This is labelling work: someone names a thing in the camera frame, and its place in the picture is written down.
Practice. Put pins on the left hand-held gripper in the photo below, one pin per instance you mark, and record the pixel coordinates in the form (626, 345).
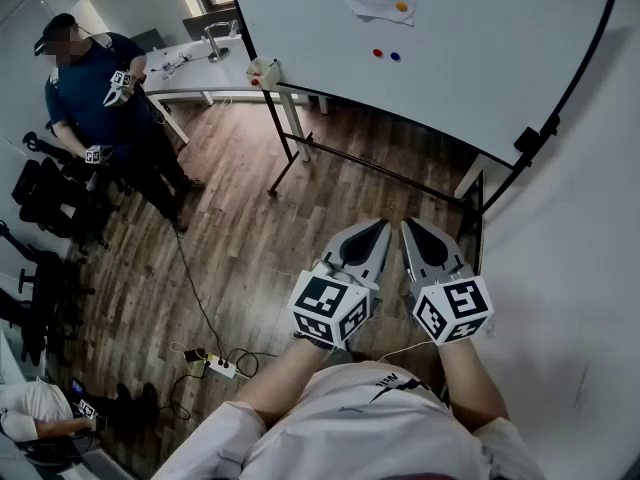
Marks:
(320, 303)

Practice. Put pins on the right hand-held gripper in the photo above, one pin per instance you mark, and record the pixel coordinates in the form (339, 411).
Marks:
(452, 308)

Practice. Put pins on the white whiteboard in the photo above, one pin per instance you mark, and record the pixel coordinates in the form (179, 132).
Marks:
(480, 68)

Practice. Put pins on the yellow magnet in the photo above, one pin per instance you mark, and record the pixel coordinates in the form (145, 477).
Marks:
(401, 6)

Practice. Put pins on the person's left forearm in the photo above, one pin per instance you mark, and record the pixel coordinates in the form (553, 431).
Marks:
(280, 383)

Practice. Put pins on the person's right forearm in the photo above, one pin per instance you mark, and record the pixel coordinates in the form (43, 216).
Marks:
(470, 383)

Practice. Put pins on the black whiteboard stand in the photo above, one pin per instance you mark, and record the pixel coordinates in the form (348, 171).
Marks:
(295, 143)

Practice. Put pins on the white table leg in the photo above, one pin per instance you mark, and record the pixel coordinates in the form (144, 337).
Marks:
(470, 174)

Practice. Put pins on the person's white shirt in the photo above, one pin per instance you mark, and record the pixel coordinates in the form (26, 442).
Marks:
(370, 428)

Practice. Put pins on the white power strip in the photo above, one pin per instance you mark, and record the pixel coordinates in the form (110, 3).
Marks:
(222, 366)

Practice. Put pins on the black power adapter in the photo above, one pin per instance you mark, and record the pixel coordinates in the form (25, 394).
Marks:
(194, 355)

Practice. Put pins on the white marker holder box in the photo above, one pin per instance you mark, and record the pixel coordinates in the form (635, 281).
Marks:
(264, 72)

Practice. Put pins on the white table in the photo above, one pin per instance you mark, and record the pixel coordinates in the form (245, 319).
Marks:
(210, 75)

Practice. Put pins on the silver desk lamp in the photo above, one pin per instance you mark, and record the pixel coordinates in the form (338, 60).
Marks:
(216, 43)

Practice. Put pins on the dark office chair back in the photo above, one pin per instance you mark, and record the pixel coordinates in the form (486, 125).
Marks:
(147, 39)

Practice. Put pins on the black office chair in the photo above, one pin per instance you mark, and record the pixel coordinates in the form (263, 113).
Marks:
(47, 293)
(47, 193)

